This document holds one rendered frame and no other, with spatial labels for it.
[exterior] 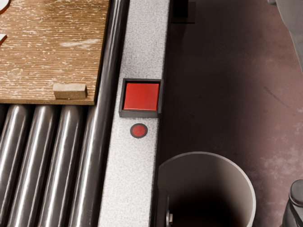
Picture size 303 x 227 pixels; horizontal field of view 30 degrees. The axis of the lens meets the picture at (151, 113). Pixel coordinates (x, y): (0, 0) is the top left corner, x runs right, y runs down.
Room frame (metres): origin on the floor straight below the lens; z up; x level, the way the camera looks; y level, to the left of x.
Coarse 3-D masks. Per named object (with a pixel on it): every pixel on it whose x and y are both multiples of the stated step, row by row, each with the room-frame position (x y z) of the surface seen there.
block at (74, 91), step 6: (54, 84) 0.62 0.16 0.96; (60, 84) 0.62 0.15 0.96; (66, 84) 0.62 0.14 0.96; (72, 84) 0.62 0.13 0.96; (78, 84) 0.62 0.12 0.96; (84, 84) 0.61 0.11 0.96; (54, 90) 0.61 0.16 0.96; (60, 90) 0.61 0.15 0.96; (66, 90) 0.61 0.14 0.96; (72, 90) 0.60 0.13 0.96; (78, 90) 0.60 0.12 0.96; (84, 90) 0.60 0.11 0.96; (60, 96) 0.61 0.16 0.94; (66, 96) 0.61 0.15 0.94; (72, 96) 0.60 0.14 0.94; (78, 96) 0.60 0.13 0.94; (84, 96) 0.60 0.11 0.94
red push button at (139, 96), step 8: (128, 88) 0.62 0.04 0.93; (136, 88) 0.62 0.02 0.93; (144, 88) 0.61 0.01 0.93; (152, 88) 0.61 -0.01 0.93; (128, 96) 0.60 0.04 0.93; (136, 96) 0.60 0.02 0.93; (144, 96) 0.60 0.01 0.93; (152, 96) 0.59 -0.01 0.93; (128, 104) 0.58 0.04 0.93; (136, 104) 0.58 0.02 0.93; (144, 104) 0.58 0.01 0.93; (152, 104) 0.58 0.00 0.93
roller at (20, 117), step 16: (16, 112) 0.60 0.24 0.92; (16, 128) 0.57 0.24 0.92; (0, 144) 0.54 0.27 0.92; (16, 144) 0.54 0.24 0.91; (0, 160) 0.50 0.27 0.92; (16, 160) 0.51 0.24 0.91; (0, 176) 0.47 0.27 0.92; (0, 192) 0.44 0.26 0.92; (0, 208) 0.42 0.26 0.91; (0, 224) 0.39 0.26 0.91
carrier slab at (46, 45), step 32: (32, 0) 0.87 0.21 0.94; (64, 0) 0.86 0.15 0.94; (96, 0) 0.84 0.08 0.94; (0, 32) 0.79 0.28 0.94; (32, 32) 0.78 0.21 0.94; (64, 32) 0.77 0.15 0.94; (96, 32) 0.76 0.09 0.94; (0, 64) 0.71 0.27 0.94; (32, 64) 0.70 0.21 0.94; (64, 64) 0.69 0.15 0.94; (96, 64) 0.68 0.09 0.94; (0, 96) 0.63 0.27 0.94; (32, 96) 0.62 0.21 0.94
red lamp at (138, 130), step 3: (135, 126) 0.54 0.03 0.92; (138, 126) 0.54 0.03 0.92; (141, 126) 0.54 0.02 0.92; (135, 129) 0.54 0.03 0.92; (138, 129) 0.54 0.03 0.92; (141, 129) 0.54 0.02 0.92; (144, 129) 0.54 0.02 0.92; (135, 132) 0.53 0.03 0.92; (138, 132) 0.53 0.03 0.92; (141, 132) 0.53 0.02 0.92; (144, 132) 0.53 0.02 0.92; (135, 135) 0.53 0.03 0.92; (138, 135) 0.52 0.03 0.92; (141, 135) 0.52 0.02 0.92
